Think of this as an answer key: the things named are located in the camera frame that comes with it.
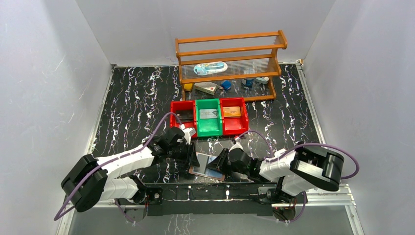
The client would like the pink leather card holder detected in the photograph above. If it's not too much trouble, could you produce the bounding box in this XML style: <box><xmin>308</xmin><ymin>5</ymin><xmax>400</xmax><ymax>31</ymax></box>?
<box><xmin>188</xmin><ymin>152</ymin><xmax>225</xmax><ymax>181</ymax></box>

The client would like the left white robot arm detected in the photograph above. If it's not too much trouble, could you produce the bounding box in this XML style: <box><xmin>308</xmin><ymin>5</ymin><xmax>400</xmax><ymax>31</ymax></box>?
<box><xmin>61</xmin><ymin>125</ymin><xmax>198</xmax><ymax>212</ymax></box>

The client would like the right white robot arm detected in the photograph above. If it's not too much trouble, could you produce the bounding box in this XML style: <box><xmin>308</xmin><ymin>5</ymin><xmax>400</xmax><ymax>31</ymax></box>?
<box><xmin>207</xmin><ymin>142</ymin><xmax>345</xmax><ymax>203</ymax></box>

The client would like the dark credit card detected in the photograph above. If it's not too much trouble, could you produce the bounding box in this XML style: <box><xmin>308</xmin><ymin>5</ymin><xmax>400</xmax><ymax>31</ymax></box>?
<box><xmin>176</xmin><ymin>110</ymin><xmax>194</xmax><ymax>123</ymax></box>

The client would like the red bin with dark card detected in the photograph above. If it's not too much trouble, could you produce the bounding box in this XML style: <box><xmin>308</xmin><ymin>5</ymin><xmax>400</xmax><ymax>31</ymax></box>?
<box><xmin>170</xmin><ymin>100</ymin><xmax>197</xmax><ymax>131</ymax></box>

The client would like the red bin with orange card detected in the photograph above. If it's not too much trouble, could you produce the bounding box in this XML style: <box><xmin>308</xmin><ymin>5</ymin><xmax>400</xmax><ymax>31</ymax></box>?
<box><xmin>220</xmin><ymin>97</ymin><xmax>249</xmax><ymax>136</ymax></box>

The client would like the grey credit card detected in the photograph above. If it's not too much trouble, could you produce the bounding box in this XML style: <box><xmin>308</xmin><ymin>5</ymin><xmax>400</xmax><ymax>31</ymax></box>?
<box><xmin>199</xmin><ymin>109</ymin><xmax>218</xmax><ymax>119</ymax></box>

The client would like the orange credit card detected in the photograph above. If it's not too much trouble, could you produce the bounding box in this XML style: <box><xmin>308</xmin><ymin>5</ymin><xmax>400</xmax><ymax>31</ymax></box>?
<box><xmin>223</xmin><ymin>106</ymin><xmax>242</xmax><ymax>118</ymax></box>

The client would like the green plastic bin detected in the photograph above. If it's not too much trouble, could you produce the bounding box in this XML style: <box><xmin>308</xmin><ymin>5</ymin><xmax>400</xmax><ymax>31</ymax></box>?
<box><xmin>195</xmin><ymin>98</ymin><xmax>223</xmax><ymax>138</ymax></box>

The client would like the yellow small object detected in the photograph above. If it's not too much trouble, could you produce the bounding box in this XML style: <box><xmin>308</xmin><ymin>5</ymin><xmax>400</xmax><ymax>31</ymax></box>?
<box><xmin>183</xmin><ymin>83</ymin><xmax>193</xmax><ymax>92</ymax></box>

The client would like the blue small object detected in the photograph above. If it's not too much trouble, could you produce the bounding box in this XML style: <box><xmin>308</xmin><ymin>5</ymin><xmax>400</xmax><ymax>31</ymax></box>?
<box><xmin>220</xmin><ymin>80</ymin><xmax>231</xmax><ymax>91</ymax></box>

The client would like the blue white oval package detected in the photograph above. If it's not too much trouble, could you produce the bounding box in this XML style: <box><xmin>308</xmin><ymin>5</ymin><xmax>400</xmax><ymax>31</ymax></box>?
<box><xmin>193</xmin><ymin>61</ymin><xmax>228</xmax><ymax>76</ymax></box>

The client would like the blue cup on shelf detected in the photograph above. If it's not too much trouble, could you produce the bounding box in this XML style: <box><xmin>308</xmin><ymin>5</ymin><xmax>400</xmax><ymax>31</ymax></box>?
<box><xmin>241</xmin><ymin>78</ymin><xmax>255</xmax><ymax>88</ymax></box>

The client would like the teal white tube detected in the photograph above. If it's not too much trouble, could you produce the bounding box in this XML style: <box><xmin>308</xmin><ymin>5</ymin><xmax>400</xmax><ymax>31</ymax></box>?
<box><xmin>255</xmin><ymin>76</ymin><xmax>270</xmax><ymax>84</ymax></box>

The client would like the wooden shelf rack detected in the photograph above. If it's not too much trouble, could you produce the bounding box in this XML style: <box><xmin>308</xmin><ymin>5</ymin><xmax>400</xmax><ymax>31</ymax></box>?
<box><xmin>175</xmin><ymin>30</ymin><xmax>288</xmax><ymax>101</ymax></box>

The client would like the black base frame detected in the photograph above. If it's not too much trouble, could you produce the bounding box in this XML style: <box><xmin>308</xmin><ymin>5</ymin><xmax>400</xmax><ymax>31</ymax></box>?
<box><xmin>115</xmin><ymin>181</ymin><xmax>307</xmax><ymax>223</ymax></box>

